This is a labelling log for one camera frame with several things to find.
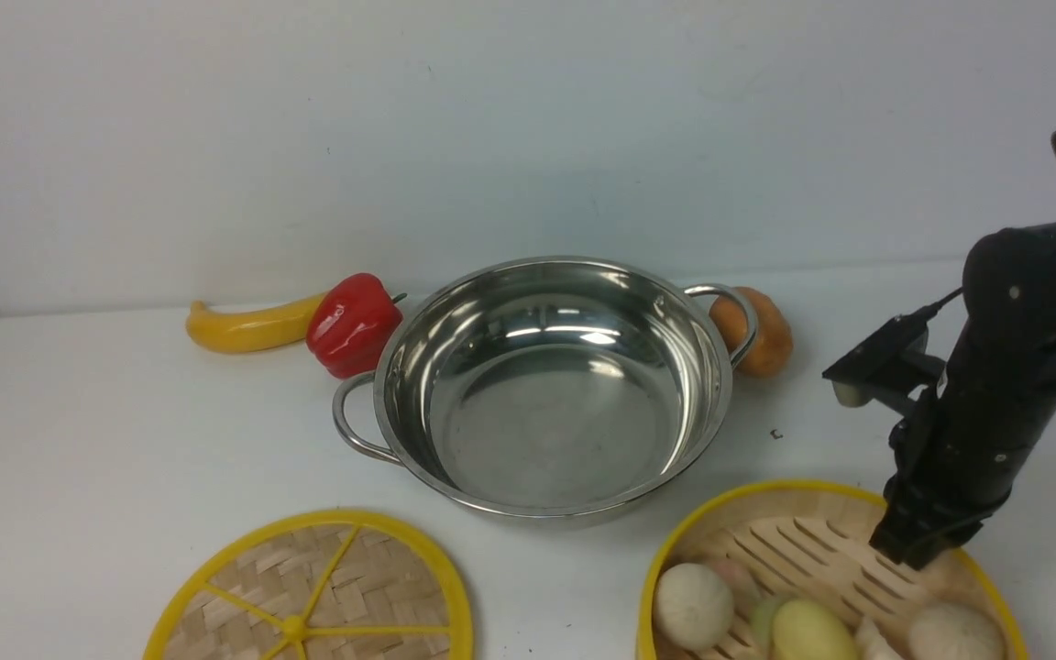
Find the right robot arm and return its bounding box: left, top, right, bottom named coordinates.
left=871, top=228, right=1056, bottom=569

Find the pink dumpling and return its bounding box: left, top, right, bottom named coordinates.
left=708, top=558, right=762, bottom=611

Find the yellow rimmed bamboo steamer basket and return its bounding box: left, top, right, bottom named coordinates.
left=634, top=479, right=1029, bottom=659

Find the green dumpling centre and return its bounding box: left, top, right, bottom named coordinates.
left=749, top=593, right=792, bottom=659

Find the yellow green bun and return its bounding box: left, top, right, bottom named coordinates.
left=771, top=599, right=860, bottom=659

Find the white bun left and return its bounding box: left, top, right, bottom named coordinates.
left=653, top=561, right=736, bottom=652

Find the white bun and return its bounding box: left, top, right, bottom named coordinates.
left=653, top=561, right=736, bottom=652
left=907, top=601, right=1007, bottom=659

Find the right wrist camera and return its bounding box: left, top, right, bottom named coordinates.
left=822, top=310, right=944, bottom=417

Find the yellow banana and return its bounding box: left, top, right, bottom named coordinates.
left=184, top=293, right=325, bottom=355

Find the white dumpling right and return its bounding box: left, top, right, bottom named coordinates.
left=853, top=617, right=904, bottom=660

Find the red bell pepper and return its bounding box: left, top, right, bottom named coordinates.
left=305, top=274, right=406, bottom=380

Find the yellow bamboo steamer lid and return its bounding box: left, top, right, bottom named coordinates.
left=144, top=509, right=475, bottom=659

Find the stainless steel pot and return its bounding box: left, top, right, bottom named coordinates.
left=331, top=256, right=760, bottom=525

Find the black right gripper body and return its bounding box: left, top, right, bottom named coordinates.
left=869, top=371, right=1056, bottom=571

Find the white bun right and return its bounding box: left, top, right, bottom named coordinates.
left=907, top=601, right=1007, bottom=659

